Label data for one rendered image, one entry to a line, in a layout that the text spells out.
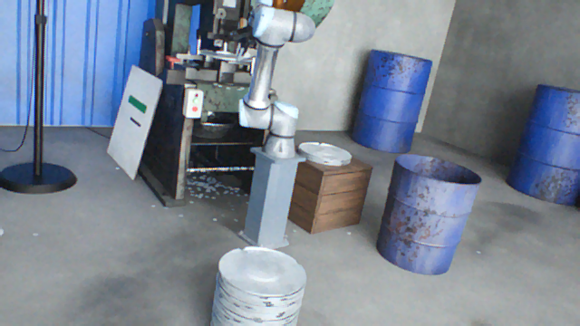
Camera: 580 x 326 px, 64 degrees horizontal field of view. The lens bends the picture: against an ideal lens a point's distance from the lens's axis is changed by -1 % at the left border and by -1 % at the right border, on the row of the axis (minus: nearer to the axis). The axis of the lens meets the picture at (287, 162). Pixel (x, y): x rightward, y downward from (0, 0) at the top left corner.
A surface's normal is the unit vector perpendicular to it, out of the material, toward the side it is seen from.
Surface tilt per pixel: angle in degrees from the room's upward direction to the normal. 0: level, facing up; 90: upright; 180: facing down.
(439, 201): 92
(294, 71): 90
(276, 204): 90
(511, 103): 90
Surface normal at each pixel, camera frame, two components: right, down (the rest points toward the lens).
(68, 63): 0.53, 0.35
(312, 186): -0.76, 0.07
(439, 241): 0.12, 0.36
